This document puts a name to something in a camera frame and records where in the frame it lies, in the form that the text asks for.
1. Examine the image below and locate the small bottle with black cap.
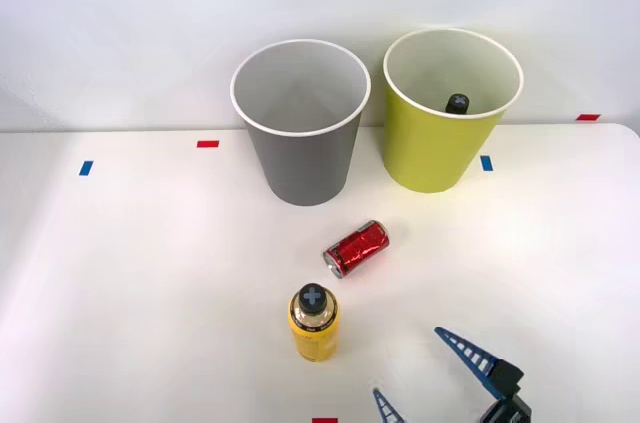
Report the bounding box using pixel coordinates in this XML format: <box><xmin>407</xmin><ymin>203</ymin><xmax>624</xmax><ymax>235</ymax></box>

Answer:
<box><xmin>444</xmin><ymin>92</ymin><xmax>472</xmax><ymax>116</ymax></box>

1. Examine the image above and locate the yellow-green plastic waste bin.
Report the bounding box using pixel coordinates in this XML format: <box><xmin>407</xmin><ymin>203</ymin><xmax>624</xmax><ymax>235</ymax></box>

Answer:
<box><xmin>382</xmin><ymin>27</ymin><xmax>525</xmax><ymax>195</ymax></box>

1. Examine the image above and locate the red drink can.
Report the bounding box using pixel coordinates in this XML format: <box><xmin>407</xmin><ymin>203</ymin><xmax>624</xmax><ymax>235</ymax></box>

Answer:
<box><xmin>322</xmin><ymin>218</ymin><xmax>391</xmax><ymax>280</ymax></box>

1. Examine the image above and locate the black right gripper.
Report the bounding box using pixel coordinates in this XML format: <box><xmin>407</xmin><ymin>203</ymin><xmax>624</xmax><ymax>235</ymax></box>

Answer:
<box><xmin>372</xmin><ymin>326</ymin><xmax>534</xmax><ymax>423</ymax></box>

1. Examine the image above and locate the grey plastic waste bin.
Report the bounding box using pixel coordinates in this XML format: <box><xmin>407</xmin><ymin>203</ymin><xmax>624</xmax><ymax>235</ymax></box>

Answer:
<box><xmin>229</xmin><ymin>38</ymin><xmax>373</xmax><ymax>208</ymax></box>

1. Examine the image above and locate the yellow bottle with black cap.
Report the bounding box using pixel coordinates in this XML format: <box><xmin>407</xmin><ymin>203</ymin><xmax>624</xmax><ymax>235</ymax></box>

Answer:
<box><xmin>287</xmin><ymin>282</ymin><xmax>344</xmax><ymax>363</ymax></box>

